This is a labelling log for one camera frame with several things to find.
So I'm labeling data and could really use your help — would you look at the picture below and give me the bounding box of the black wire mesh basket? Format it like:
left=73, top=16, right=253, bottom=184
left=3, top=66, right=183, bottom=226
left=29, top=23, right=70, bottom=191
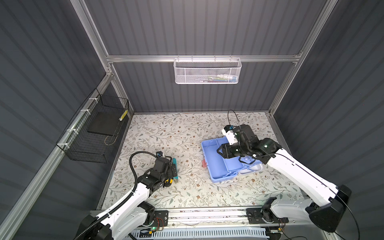
left=57, top=89, right=130, bottom=164

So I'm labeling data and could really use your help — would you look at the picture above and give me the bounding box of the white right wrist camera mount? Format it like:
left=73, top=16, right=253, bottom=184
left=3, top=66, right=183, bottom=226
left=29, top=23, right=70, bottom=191
left=222, top=125, right=238, bottom=145

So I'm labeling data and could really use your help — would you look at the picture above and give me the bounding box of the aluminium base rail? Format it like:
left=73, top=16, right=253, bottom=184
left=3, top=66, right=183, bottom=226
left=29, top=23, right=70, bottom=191
left=140, top=205, right=310, bottom=229

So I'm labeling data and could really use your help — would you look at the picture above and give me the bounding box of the black pad in basket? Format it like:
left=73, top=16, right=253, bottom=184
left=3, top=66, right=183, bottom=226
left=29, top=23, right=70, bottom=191
left=87, top=112, right=123, bottom=137

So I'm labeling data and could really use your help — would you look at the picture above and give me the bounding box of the white blue tool box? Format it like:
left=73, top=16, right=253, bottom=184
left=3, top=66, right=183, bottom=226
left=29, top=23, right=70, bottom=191
left=201, top=137, right=264, bottom=183

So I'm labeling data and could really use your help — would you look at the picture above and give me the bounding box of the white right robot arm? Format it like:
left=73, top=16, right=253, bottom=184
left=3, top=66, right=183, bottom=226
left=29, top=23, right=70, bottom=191
left=217, top=125, right=352, bottom=233

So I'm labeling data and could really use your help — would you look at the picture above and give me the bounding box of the teal handle tool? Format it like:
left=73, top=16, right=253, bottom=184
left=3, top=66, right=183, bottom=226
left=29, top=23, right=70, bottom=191
left=172, top=158, right=179, bottom=183

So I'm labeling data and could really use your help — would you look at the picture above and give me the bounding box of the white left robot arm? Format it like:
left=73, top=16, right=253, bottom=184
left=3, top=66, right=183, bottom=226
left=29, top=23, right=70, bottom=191
left=75, top=155, right=177, bottom=240

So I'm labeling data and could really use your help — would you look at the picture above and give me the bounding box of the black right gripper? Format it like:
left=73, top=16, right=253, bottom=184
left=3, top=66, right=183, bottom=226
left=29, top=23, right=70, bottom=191
left=214, top=142, right=247, bottom=158

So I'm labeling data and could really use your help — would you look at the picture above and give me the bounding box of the yellow tag in basket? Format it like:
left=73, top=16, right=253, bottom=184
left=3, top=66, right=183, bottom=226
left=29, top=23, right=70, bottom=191
left=119, top=110, right=129, bottom=122

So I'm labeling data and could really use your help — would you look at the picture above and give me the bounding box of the white ventilated cable duct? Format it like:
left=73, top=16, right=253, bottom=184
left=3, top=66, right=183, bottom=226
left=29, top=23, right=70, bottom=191
left=132, top=227, right=270, bottom=240

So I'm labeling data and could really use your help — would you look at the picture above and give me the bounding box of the black corrugated cable hose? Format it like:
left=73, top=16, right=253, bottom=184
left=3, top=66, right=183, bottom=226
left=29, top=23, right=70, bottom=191
left=74, top=150, right=160, bottom=240

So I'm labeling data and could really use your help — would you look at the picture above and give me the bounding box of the white wire mesh basket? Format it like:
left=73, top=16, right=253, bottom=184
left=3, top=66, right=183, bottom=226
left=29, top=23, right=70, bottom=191
left=173, top=58, right=242, bottom=85

